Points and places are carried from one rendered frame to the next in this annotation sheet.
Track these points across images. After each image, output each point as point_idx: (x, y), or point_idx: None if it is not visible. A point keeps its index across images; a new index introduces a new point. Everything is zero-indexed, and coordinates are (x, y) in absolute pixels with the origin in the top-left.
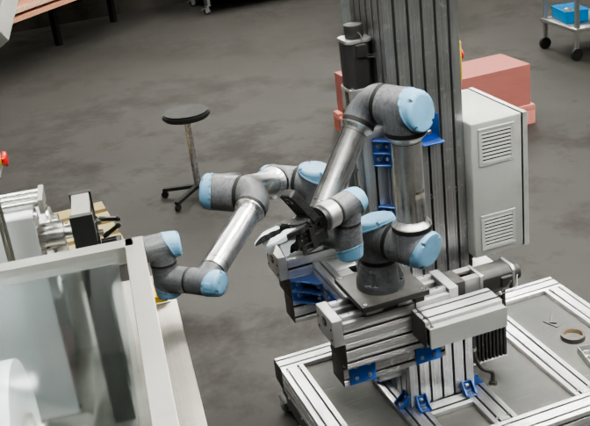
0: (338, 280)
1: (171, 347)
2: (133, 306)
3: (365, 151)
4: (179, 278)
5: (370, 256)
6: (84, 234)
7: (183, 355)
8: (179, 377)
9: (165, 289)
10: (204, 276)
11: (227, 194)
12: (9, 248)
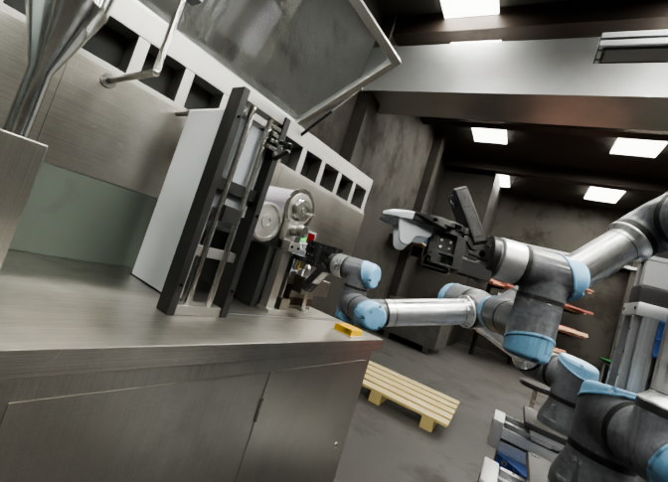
0: (530, 454)
1: (292, 335)
2: (327, 325)
3: (643, 331)
4: (351, 298)
5: (582, 433)
6: (232, 104)
7: (285, 339)
8: (250, 336)
9: (340, 306)
10: (365, 300)
11: (457, 295)
12: (159, 53)
